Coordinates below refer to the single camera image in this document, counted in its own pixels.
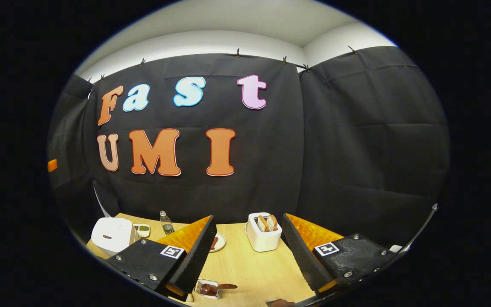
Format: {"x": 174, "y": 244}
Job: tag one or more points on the red meat piece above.
{"x": 215, "y": 243}

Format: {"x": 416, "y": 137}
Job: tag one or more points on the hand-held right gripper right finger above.
{"x": 303, "y": 256}

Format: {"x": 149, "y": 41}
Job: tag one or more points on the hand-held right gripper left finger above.
{"x": 194, "y": 260}

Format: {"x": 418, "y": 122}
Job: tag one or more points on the brown wooden spoon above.
{"x": 211, "y": 289}

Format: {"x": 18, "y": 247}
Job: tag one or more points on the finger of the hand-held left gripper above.
{"x": 52, "y": 165}

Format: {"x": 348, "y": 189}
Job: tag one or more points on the clear plastic water bottle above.
{"x": 167, "y": 226}

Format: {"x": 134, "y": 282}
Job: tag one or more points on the white rice cooker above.
{"x": 111, "y": 234}

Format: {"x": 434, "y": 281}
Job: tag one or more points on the white toaster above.
{"x": 262, "y": 241}

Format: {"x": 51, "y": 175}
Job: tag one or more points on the toasted bread slice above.
{"x": 262, "y": 224}
{"x": 272, "y": 222}

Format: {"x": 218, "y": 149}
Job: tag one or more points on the white round plate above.
{"x": 222, "y": 243}

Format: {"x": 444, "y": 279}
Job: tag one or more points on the black backdrop cloth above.
{"x": 335, "y": 149}

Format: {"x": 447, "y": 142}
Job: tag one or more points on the small white dish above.
{"x": 142, "y": 230}

